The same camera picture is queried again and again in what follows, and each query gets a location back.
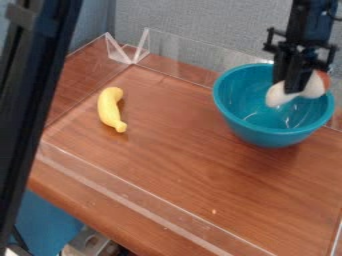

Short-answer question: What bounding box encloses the clear acrylic barrier frame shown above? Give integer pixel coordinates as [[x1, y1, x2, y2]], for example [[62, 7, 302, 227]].
[[30, 30, 342, 256]]

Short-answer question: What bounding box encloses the grey metal bracket under table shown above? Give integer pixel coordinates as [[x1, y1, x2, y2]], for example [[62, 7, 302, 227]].
[[61, 226, 121, 256]]

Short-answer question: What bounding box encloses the blue plastic bowl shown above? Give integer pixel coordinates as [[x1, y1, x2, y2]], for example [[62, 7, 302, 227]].
[[213, 63, 336, 148]]

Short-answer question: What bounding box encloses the dark blurred foreground arm link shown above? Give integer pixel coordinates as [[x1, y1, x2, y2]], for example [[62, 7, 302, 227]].
[[0, 0, 83, 253]]

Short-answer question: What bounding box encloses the white mushroom with red cap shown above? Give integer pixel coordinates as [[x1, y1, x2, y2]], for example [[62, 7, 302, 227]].
[[266, 70, 332, 107]]

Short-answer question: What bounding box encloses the yellow toy banana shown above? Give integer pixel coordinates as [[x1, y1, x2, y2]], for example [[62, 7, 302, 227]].
[[98, 87, 127, 133]]

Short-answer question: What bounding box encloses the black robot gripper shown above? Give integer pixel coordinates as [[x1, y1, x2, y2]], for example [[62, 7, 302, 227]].
[[264, 0, 340, 94]]

